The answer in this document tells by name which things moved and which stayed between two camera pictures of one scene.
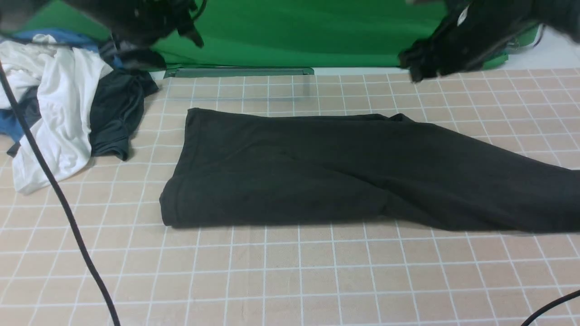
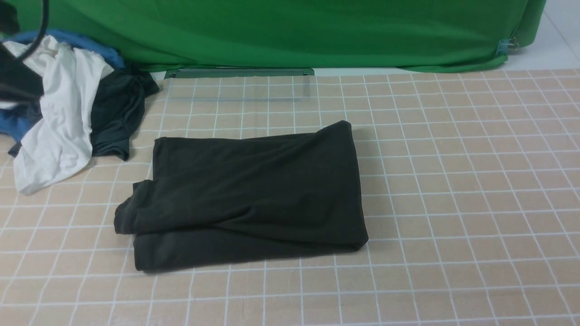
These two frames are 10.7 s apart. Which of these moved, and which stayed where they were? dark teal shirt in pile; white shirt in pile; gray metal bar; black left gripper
Moved: black left gripper
Stayed: gray metal bar; white shirt in pile; dark teal shirt in pile
